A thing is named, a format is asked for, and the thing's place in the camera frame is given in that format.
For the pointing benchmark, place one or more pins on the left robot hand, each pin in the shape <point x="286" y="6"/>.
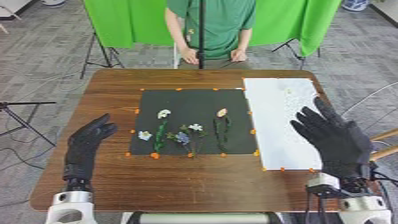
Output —
<point x="80" y="150"/>

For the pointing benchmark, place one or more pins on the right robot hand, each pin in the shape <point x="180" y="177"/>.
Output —
<point x="338" y="143"/>

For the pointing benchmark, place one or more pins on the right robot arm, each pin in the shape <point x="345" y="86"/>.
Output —
<point x="364" y="206"/>

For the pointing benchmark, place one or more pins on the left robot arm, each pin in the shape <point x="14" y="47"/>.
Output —
<point x="71" y="203"/>

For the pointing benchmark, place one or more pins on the dark mat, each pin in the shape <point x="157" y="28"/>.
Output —
<point x="192" y="103"/>

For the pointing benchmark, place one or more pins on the person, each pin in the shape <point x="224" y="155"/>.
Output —
<point x="215" y="26"/>

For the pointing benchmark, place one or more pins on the small white flower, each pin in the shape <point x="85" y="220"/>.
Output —
<point x="144" y="135"/>

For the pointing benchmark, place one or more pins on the white sheet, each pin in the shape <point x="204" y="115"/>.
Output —
<point x="277" y="116"/>

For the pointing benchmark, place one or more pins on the black tripod stand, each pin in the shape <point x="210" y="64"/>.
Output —
<point x="107" y="55"/>
<point x="295" y="50"/>
<point x="18" y="118"/>

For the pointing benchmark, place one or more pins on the white flower with long stem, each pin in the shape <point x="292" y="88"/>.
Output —
<point x="164" y="114"/>

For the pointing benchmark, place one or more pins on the blue flower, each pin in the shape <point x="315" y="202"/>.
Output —
<point x="183" y="137"/>

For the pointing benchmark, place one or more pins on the white flower with leafy stem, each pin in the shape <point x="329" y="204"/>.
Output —
<point x="196" y="127"/>

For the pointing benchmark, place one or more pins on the peach flower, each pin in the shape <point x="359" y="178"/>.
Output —
<point x="222" y="112"/>

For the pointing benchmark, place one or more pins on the pale grey bar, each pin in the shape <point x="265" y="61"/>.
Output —
<point x="201" y="218"/>

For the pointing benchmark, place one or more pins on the black stand pole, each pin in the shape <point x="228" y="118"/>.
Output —
<point x="201" y="40"/>

